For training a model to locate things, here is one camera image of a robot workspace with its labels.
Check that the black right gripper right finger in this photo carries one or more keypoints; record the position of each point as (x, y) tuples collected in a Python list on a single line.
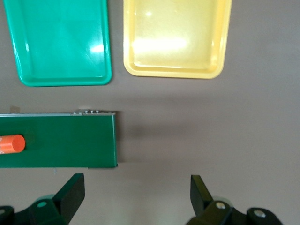
[(201, 199)]

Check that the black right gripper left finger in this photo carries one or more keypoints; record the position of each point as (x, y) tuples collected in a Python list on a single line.
[(68, 199)]

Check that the orange cylinder with white print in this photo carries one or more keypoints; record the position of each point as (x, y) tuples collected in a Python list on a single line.
[(11, 144)]

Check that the green conveyor belt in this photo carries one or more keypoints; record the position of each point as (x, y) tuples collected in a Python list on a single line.
[(58, 140)]

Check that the green plastic tray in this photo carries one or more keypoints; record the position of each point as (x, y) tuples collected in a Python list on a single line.
[(61, 39)]

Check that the yellow plastic tray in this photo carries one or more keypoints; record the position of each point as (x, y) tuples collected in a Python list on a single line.
[(175, 39)]

